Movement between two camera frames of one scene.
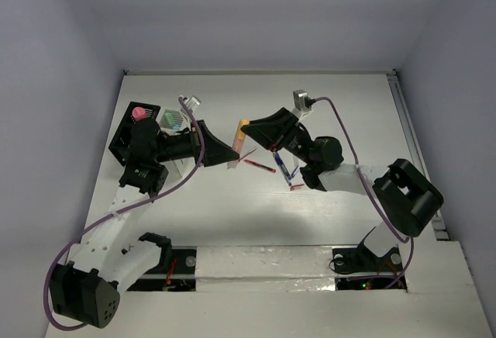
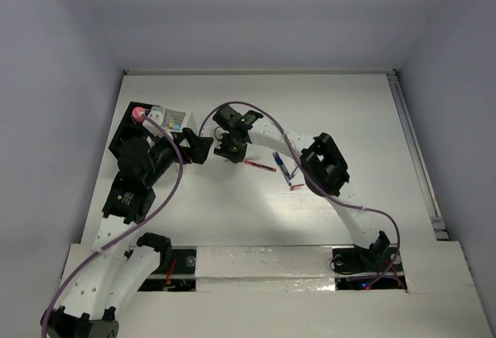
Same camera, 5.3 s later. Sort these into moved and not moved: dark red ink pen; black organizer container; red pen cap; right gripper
Moved: right gripper
Not moved: dark red ink pen; black organizer container; red pen cap
